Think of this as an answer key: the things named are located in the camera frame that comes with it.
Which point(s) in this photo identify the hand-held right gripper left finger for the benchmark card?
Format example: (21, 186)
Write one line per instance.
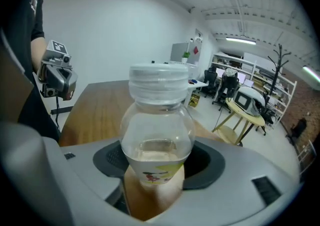
(62, 182)

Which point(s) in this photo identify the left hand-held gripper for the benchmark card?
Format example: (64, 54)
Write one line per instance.
(56, 49)

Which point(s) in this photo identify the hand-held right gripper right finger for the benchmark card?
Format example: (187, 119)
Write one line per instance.
(237, 195)

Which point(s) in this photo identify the clear plastic bottle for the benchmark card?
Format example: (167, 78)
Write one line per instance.
(157, 109)

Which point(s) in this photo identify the person's left forearm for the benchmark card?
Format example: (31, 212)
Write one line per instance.
(38, 49)

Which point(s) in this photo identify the brown wooden table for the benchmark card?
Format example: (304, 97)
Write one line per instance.
(100, 109)

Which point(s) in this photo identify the person's black printed shirt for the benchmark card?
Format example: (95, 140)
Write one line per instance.
(22, 19)

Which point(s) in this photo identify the white folding rack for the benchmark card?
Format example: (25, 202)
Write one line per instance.
(307, 157)

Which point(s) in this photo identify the round wooden side table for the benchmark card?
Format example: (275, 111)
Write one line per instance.
(240, 114)

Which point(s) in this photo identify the white domed appliance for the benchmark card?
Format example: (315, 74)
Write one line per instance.
(252, 96)

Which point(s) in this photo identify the yellow cardboard box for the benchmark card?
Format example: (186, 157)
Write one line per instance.
(194, 100)

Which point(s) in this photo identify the open laptop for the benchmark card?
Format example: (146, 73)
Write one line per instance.
(248, 83)

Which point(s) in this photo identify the white office desk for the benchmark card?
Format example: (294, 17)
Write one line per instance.
(201, 85)

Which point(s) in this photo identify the lit computer monitor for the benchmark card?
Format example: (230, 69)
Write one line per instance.
(220, 72)
(242, 79)

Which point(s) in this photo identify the white shelving unit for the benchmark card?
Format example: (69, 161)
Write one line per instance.
(282, 87)

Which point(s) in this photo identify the green potted plant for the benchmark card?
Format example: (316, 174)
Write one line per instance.
(186, 55)

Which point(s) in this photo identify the black coat rack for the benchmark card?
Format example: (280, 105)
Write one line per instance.
(275, 74)

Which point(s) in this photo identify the red hanging ornament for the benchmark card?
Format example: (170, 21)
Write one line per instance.
(196, 50)

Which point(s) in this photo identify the ceiling tube light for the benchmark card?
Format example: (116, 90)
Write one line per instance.
(312, 74)
(241, 40)

